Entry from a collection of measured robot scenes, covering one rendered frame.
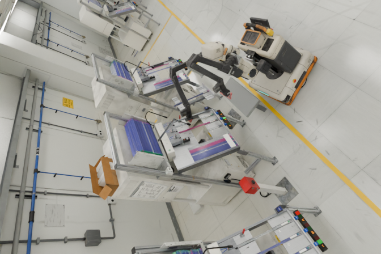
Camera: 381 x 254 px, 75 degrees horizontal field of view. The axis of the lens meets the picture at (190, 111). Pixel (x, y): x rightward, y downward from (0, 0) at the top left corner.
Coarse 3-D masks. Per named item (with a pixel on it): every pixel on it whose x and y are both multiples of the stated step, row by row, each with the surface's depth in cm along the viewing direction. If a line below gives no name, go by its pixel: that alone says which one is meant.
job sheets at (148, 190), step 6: (138, 186) 237; (144, 186) 240; (150, 186) 244; (156, 186) 248; (162, 186) 251; (174, 186) 260; (180, 186) 264; (138, 192) 243; (144, 192) 246; (150, 192) 250; (156, 192) 255
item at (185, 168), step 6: (228, 150) 261; (234, 150) 263; (210, 156) 256; (216, 156) 258; (222, 156) 262; (198, 162) 252; (204, 162) 256; (180, 168) 248; (186, 168) 250; (192, 168) 254
